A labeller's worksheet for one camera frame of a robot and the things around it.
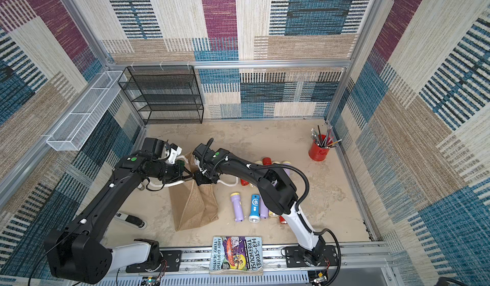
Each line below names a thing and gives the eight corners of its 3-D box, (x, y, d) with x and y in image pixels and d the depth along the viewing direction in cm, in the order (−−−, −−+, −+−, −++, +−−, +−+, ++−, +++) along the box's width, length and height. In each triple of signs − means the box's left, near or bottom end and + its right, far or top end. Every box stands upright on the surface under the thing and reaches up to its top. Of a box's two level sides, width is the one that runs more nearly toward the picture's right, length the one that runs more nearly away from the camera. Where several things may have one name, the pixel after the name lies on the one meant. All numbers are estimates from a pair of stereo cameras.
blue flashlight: (249, 222, 83) (249, 220, 81) (249, 196, 91) (249, 194, 88) (260, 222, 83) (260, 220, 81) (259, 196, 91) (259, 194, 88)
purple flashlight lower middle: (260, 219, 85) (260, 216, 82) (259, 199, 91) (259, 196, 88) (268, 219, 85) (268, 216, 82) (266, 199, 91) (267, 196, 88)
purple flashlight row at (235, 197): (234, 223, 83) (234, 221, 81) (230, 195, 91) (230, 193, 89) (244, 221, 84) (244, 219, 82) (239, 193, 92) (239, 191, 90)
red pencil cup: (317, 164, 103) (324, 151, 93) (306, 152, 108) (311, 138, 99) (329, 158, 105) (336, 144, 96) (317, 146, 110) (323, 132, 101)
